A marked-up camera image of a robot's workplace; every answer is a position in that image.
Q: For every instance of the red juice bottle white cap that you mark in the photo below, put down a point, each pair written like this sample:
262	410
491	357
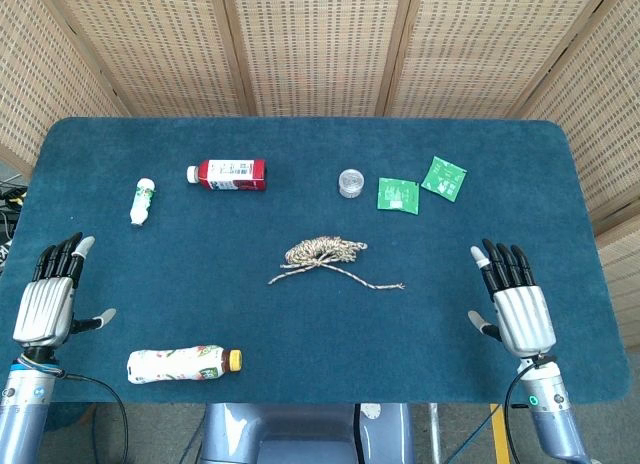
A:
235	175

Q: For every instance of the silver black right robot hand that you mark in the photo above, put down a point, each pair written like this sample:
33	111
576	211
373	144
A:
522	316

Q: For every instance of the green square sachet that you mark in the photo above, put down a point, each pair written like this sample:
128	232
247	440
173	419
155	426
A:
444	179
397	196

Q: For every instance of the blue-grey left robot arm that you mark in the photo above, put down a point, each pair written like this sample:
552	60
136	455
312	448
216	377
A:
22	409

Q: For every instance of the small clear plastic jar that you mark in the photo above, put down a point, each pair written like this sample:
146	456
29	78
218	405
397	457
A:
351	184

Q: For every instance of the small white yogurt bottle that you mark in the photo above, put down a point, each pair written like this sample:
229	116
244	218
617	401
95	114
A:
142	201

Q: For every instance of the tea bottle yellow cap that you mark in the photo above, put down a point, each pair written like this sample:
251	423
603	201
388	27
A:
175	365

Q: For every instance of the metal table leg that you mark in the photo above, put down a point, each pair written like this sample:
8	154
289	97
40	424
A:
434	434

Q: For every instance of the blue-grey robot torso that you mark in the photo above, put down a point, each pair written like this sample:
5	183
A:
300	434

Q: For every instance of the blue carpet table mat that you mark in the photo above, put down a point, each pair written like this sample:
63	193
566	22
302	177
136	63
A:
320	334

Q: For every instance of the woven bamboo folding screen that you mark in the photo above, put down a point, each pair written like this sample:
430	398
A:
320	49

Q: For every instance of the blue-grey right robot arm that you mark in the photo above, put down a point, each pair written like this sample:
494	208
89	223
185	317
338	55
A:
552	414

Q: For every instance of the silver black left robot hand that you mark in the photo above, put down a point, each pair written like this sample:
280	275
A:
44	304

